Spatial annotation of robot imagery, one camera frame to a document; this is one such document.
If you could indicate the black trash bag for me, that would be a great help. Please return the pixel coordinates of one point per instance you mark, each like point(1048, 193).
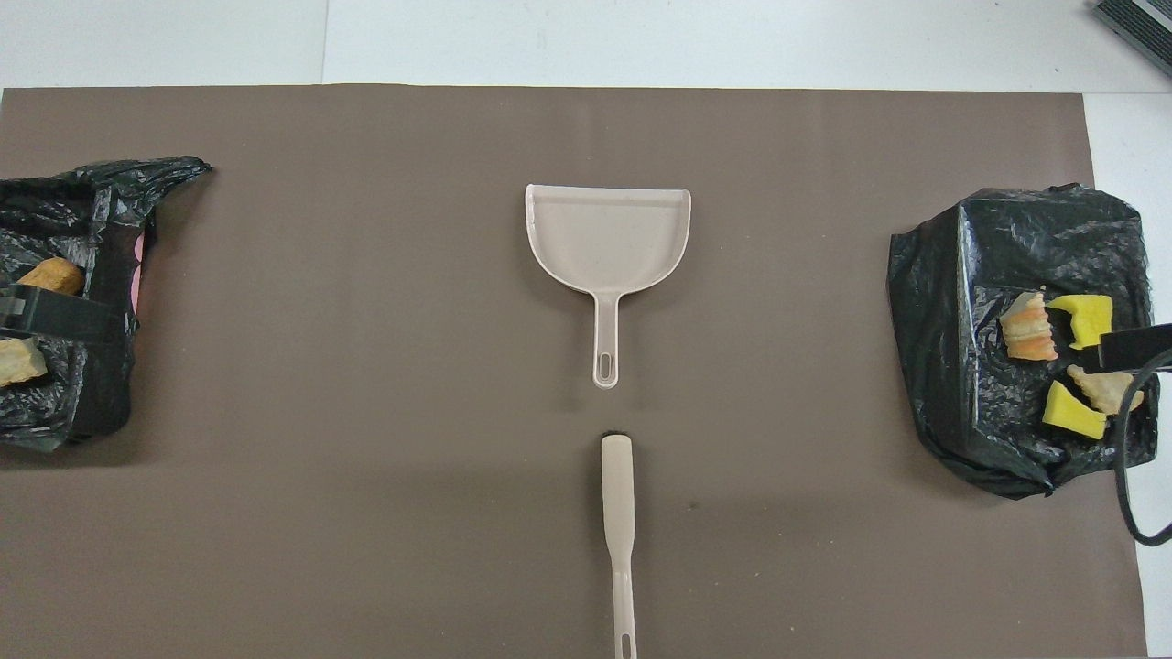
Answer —
point(943, 329)
point(101, 210)

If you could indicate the pink bin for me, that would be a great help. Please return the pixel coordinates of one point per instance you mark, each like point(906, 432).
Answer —
point(139, 275)

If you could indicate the beige plastic dustpan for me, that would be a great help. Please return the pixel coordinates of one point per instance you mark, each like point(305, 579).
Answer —
point(606, 233)

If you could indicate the layered croissant piece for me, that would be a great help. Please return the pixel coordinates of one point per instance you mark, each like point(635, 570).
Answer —
point(1027, 331)

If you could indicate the yellow sponge piece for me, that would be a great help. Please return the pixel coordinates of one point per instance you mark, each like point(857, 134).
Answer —
point(1088, 318)
point(1071, 416)

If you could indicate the beige bread piece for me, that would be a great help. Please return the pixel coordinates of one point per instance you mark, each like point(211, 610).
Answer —
point(1106, 386)

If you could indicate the brown bread piece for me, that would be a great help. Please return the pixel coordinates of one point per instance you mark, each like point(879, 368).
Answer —
point(55, 275)
point(20, 361)

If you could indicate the grey ribbed device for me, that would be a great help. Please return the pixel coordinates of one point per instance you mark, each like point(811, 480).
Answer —
point(1140, 20)

